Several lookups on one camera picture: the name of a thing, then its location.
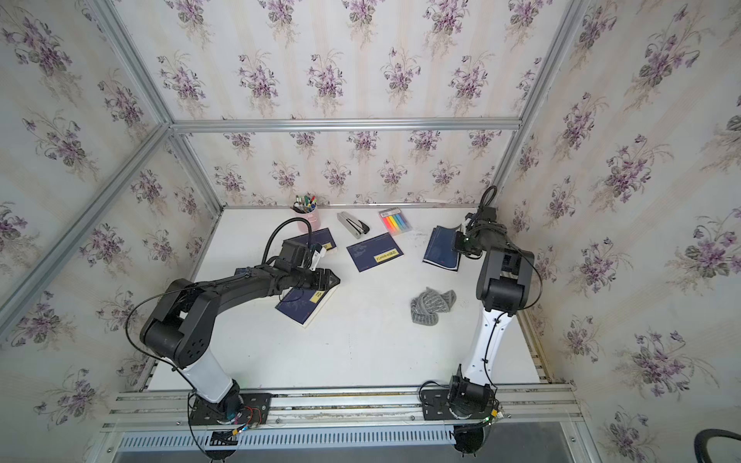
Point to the blue book yellow label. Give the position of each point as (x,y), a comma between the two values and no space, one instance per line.
(450,263)

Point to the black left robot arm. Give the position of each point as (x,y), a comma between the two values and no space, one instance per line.
(181,325)

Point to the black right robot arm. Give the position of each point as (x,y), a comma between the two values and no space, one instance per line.
(503,286)

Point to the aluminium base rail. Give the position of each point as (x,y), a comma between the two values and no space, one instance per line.
(327,419)

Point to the grey patterned cloth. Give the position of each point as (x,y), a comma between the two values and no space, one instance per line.
(428,305)

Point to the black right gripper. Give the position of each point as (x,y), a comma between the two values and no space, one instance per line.
(459,244)

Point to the pink pen cup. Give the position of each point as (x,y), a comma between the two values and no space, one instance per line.
(312,217)

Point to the pens in cup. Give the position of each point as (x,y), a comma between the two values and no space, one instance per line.
(304,204)

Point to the colourful highlighter pack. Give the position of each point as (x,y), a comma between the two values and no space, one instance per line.
(394,221)

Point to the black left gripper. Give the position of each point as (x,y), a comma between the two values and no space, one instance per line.
(317,273)

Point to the grey black stapler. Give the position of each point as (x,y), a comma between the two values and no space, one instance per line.
(354,226)

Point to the blue book under left arm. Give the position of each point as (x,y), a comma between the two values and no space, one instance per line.
(301,305)

